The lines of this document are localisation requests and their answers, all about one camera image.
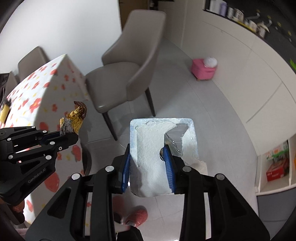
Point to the gold foil wrapper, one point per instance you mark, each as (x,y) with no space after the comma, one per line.
(73,120)

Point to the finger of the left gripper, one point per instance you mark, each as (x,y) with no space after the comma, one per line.
(60,142)

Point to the white cabinet with shelves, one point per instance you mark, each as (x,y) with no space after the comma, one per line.
(250,100)

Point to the floral strawberry tablecloth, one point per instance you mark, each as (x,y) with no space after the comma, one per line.
(40,100)

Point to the grey chair left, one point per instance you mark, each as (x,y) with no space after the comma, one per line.
(31,62)

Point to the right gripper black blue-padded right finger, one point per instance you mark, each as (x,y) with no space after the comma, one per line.
(174,170)

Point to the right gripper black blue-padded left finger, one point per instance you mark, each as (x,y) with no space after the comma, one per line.
(122,171)

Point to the pink slipper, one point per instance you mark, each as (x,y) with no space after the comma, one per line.
(137,218)

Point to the grey side chair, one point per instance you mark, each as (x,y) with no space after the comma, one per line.
(128,65)

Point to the person left hand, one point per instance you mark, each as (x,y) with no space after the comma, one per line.
(19,208)

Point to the white torn blister packaging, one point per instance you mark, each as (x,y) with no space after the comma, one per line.
(148,137)

